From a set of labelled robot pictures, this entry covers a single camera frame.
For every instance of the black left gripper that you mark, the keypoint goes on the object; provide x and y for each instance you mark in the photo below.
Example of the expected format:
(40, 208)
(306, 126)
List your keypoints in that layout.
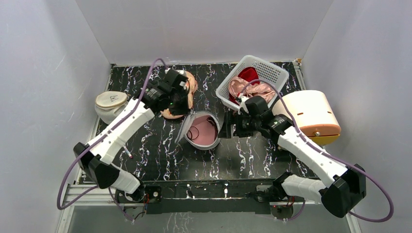
(184, 109)

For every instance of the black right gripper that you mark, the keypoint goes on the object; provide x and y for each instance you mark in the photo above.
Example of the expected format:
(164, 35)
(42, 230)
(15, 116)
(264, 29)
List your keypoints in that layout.
(230, 125)

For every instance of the pink bra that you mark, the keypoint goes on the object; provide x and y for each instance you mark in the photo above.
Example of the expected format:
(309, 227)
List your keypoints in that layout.
(203, 131)

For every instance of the white mesh laundry bag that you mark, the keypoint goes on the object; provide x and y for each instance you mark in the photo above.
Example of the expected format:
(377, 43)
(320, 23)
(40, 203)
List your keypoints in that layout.
(188, 120)

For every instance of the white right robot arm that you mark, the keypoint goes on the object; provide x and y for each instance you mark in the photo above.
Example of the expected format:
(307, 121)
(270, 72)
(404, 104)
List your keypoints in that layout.
(338, 187)

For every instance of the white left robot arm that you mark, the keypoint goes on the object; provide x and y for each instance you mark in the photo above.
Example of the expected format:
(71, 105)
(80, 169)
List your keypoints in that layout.
(96, 156)

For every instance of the orange floral bra pad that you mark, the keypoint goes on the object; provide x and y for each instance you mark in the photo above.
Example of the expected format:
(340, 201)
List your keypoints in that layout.
(192, 85)

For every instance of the beige-rimmed mesh laundry bag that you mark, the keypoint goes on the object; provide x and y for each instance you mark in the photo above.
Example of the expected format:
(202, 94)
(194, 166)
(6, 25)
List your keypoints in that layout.
(109, 104)

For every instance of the pink satin garment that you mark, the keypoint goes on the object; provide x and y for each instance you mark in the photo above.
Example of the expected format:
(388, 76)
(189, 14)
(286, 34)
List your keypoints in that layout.
(259, 89)

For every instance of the red garment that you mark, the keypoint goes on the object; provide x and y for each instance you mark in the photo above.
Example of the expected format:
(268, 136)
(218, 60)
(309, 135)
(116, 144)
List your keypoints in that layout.
(237, 83)

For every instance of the white plastic basket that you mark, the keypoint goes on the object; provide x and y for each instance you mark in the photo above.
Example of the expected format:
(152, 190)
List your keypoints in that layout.
(268, 73)

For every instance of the pink and white pen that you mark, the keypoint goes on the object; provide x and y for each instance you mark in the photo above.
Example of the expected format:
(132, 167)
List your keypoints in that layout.
(127, 152)

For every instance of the white and orange toy washer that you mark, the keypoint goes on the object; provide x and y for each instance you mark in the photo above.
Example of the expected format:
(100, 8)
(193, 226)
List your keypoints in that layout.
(313, 115)

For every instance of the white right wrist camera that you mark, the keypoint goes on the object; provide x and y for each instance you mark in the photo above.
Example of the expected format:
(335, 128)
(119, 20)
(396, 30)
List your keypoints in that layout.
(242, 104)

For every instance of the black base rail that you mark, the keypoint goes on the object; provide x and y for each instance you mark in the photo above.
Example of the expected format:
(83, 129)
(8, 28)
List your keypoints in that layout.
(216, 196)

